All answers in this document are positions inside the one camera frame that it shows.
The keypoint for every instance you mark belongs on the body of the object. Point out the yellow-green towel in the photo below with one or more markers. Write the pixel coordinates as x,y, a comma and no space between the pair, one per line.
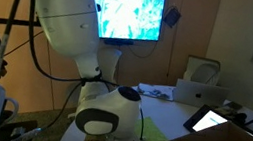
151,131

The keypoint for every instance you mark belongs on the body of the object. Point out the printed papers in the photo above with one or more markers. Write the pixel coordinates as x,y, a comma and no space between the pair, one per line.
157,92

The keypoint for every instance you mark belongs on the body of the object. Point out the white swivel chair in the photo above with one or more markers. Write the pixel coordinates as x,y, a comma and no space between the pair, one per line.
110,64

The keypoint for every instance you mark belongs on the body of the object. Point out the black tablet with lit screen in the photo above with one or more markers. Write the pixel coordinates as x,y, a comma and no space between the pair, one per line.
208,120

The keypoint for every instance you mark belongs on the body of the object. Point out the silver laptop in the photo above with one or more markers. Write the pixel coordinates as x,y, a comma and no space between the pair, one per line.
197,94

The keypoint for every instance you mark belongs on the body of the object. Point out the black bar under TV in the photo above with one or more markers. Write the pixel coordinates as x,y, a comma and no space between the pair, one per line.
119,42

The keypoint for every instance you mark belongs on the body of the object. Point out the black seat with small items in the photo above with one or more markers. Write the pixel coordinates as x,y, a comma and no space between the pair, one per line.
6,130

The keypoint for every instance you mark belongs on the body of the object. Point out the smartphone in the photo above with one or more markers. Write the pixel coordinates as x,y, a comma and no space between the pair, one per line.
234,106

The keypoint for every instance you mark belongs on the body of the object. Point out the black stand bar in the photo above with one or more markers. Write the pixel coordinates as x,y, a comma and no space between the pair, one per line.
15,22

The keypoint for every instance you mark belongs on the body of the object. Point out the wall-mounted TV screen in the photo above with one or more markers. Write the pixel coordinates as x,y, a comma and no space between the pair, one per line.
135,11

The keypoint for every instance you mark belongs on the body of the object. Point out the black wall-mounted device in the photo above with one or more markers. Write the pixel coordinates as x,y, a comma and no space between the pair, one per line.
172,18

